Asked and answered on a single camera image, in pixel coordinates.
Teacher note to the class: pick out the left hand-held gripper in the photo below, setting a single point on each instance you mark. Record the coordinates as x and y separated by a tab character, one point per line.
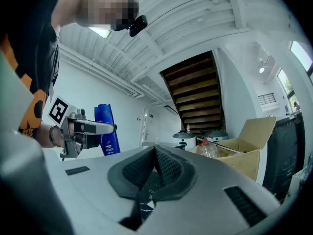
58	110

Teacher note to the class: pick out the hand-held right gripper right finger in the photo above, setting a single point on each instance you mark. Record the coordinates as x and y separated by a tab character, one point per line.
171	168

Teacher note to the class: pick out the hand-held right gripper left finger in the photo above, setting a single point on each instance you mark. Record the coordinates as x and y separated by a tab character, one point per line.
137	170

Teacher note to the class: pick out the person's left forearm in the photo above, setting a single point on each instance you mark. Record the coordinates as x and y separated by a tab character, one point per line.
45	136

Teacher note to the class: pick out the person's left hand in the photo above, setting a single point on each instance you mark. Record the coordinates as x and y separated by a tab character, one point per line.
71	130

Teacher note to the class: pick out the white cooker appliance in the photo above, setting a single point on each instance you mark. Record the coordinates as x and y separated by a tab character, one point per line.
183	141

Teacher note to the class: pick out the large clear red-capped jug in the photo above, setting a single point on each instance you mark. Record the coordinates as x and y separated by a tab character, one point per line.
207	149

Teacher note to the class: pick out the small clear bottle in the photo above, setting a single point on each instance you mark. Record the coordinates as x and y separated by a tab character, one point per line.
188	128

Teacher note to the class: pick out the white door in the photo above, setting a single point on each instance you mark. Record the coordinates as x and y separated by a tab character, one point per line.
149	128

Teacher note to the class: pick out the grey-lidded cooker appliance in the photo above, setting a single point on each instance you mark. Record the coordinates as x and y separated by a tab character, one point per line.
216	134

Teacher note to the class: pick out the thin metal rod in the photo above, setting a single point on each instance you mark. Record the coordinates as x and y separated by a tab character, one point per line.
227	148

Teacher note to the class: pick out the cardboard box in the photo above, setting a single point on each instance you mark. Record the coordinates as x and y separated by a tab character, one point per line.
247	160

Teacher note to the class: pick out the wooden staircase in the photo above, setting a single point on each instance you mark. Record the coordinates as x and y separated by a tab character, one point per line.
195	89

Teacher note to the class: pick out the person's black orange t-shirt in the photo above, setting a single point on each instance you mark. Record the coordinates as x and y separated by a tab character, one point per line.
36	57

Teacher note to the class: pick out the ceiling light panel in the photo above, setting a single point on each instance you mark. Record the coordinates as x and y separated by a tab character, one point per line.
101	32

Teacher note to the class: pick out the black cabinet appliance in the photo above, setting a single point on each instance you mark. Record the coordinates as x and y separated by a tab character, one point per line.
286	155

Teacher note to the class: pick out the person's head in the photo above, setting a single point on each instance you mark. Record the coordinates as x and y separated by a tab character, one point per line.
73	4

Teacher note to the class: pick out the round ceiling spotlight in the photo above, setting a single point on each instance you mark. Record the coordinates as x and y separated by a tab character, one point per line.
261	70

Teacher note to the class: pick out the tall window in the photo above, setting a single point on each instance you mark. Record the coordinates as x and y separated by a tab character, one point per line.
287	87

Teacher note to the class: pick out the skylight window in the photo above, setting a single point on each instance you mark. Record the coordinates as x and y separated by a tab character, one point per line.
300	55

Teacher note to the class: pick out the black wall lamp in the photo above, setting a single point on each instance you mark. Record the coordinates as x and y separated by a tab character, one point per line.
171	110

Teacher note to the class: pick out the black head camera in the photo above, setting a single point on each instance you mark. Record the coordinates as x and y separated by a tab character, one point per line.
138	26

